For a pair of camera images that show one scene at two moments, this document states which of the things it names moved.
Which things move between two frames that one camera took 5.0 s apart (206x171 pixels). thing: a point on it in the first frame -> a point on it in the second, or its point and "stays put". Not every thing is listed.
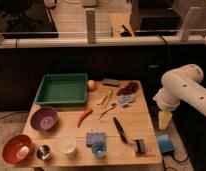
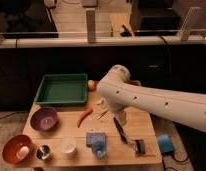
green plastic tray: x=63 y=89 stays put
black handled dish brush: x=139 y=143 stays put
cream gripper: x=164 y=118 -> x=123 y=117
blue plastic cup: x=99 y=150 stays put
